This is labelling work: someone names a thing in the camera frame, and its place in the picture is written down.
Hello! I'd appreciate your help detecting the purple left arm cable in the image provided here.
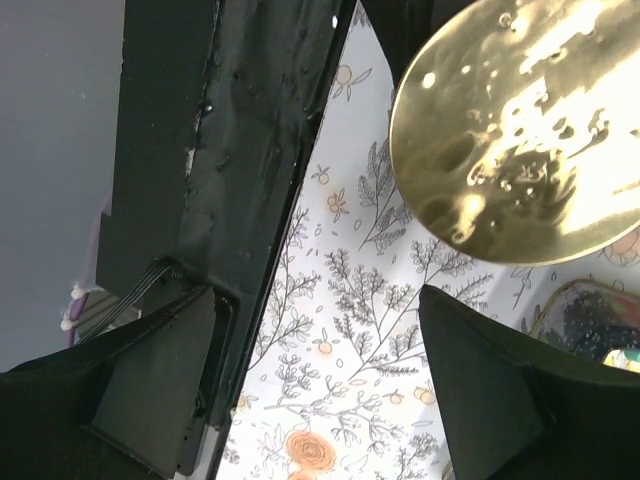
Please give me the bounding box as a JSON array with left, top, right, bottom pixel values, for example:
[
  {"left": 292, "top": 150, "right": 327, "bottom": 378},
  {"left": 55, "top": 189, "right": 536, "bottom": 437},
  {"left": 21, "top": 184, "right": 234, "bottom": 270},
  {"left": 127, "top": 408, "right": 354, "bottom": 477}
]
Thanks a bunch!
[{"left": 59, "top": 192, "right": 114, "bottom": 346}]

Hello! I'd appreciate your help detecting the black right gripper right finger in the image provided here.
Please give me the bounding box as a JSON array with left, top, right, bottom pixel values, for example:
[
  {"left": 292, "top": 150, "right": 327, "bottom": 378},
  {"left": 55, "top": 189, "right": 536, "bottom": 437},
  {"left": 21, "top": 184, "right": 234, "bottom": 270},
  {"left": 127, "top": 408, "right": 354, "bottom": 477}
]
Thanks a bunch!
[{"left": 419, "top": 285, "right": 639, "bottom": 479}]

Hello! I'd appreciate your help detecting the black tin with star candies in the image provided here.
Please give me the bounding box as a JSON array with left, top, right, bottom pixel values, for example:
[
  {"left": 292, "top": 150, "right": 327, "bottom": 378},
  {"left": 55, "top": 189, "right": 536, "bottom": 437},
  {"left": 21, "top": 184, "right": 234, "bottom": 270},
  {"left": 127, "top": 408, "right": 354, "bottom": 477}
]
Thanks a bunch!
[{"left": 521, "top": 279, "right": 639, "bottom": 373}]

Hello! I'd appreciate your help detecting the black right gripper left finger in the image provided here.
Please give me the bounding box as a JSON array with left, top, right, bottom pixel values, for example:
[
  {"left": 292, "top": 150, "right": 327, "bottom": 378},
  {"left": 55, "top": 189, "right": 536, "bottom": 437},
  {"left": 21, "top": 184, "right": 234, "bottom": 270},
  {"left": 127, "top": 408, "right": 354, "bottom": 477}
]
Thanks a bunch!
[{"left": 1, "top": 286, "right": 215, "bottom": 479}]

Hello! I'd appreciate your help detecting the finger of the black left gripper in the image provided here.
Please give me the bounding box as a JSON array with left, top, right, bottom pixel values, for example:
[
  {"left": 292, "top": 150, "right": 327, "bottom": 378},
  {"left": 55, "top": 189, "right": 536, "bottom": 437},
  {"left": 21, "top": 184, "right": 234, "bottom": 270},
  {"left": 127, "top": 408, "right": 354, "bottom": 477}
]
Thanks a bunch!
[{"left": 362, "top": 0, "right": 434, "bottom": 87}]

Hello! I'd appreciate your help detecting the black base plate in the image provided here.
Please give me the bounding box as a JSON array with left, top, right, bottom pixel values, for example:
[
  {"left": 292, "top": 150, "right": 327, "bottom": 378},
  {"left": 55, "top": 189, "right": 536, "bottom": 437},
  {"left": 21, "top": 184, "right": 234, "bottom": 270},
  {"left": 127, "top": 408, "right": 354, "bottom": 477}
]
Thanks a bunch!
[{"left": 94, "top": 1, "right": 355, "bottom": 479}]

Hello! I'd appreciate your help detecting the gold jar lid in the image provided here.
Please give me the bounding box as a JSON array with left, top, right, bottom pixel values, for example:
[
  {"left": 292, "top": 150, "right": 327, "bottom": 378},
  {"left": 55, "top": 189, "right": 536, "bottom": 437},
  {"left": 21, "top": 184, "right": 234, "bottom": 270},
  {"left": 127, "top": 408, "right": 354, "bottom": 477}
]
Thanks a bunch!
[{"left": 389, "top": 1, "right": 639, "bottom": 266}]

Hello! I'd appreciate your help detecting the floral table mat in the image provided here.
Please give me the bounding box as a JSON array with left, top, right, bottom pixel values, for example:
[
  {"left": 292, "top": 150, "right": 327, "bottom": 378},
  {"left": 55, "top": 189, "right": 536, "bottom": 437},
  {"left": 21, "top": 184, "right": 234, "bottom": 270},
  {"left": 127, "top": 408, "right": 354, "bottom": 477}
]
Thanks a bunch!
[{"left": 217, "top": 5, "right": 639, "bottom": 479}]

